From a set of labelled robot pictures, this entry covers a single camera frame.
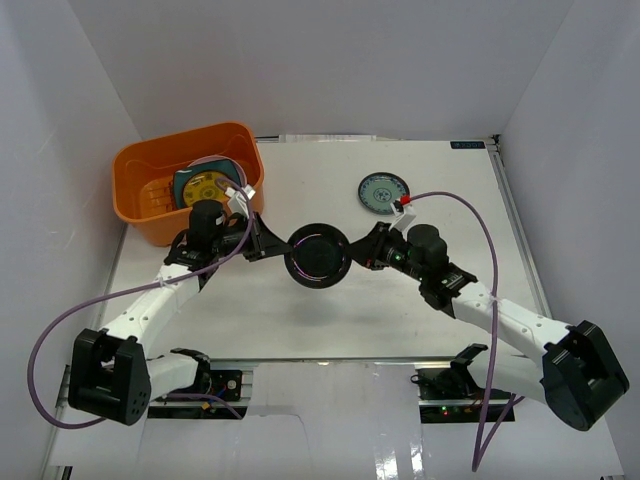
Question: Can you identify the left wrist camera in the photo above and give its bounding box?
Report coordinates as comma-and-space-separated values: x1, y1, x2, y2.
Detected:
224, 185, 255, 218

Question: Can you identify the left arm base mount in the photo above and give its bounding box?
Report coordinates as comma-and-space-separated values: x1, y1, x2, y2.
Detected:
147, 368, 253, 420

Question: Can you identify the orange plastic bin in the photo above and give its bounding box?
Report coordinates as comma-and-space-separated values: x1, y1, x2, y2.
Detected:
112, 122, 264, 247

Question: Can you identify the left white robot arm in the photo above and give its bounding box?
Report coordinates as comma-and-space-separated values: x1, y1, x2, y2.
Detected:
68, 200, 292, 425

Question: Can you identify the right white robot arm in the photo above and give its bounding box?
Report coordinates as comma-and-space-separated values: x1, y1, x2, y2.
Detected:
347, 222, 630, 431

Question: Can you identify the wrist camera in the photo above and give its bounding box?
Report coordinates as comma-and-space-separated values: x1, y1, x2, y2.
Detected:
224, 185, 255, 218
391, 195, 416, 233

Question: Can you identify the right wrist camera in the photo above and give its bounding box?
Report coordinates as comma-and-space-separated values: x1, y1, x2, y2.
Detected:
391, 195, 416, 233

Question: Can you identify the black round plate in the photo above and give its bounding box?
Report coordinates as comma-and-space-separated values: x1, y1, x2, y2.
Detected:
284, 223, 352, 289

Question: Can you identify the blue table label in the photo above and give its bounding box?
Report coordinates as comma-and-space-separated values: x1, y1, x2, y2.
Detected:
450, 140, 486, 150

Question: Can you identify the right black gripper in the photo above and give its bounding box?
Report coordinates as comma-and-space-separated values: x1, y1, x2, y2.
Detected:
342, 223, 427, 284

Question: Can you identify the blue patterned small plate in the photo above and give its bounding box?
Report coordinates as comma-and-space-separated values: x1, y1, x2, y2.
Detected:
357, 172, 410, 216

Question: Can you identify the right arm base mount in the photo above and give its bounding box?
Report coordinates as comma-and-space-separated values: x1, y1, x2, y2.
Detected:
410, 344, 489, 425

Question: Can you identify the yellow patterned round plate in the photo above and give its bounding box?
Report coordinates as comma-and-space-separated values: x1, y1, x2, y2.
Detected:
179, 170, 230, 208

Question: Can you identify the teal square plate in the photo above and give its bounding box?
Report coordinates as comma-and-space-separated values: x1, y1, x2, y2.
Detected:
172, 158, 241, 209

